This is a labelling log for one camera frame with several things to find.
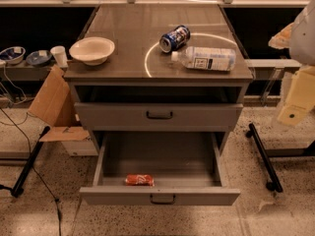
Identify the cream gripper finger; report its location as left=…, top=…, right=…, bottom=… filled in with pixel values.
left=277, top=66, right=315, bottom=126

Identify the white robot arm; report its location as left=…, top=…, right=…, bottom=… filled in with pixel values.
left=269, top=0, right=315, bottom=126

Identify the grey drawer cabinet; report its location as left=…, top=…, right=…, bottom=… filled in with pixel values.
left=63, top=3, right=254, bottom=155

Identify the blue soda can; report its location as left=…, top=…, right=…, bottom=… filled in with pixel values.
left=159, top=25, right=190, bottom=53

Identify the open lower grey drawer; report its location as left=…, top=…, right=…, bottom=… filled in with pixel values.
left=80, top=132, right=240, bottom=206

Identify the upper grey drawer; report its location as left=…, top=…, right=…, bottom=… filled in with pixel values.
left=75, top=102, right=243, bottom=132

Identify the black right stand leg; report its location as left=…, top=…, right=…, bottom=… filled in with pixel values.
left=246, top=123, right=283, bottom=193

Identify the black stand leg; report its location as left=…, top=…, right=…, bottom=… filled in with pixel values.
left=246, top=123, right=283, bottom=193
left=11, top=141, right=43, bottom=198

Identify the clear plastic water bottle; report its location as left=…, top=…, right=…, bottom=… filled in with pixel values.
left=171, top=46, right=236, bottom=72

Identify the white bowl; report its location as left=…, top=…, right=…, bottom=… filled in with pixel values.
left=69, top=37, right=115, bottom=66

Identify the white paper cup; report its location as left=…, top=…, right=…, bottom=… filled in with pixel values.
left=50, top=45, right=68, bottom=68

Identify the brown cardboard box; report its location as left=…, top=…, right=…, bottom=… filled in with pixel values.
left=29, top=65, right=97, bottom=156

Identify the blue bowl near cup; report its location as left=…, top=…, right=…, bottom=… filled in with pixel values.
left=26, top=50, right=52, bottom=67

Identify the blue bowl far left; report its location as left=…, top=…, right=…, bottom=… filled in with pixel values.
left=0, top=46, right=26, bottom=65

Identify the black left stand leg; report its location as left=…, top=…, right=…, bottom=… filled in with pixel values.
left=11, top=141, right=43, bottom=198

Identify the black floor cable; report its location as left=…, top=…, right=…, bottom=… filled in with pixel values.
left=0, top=106, right=63, bottom=236

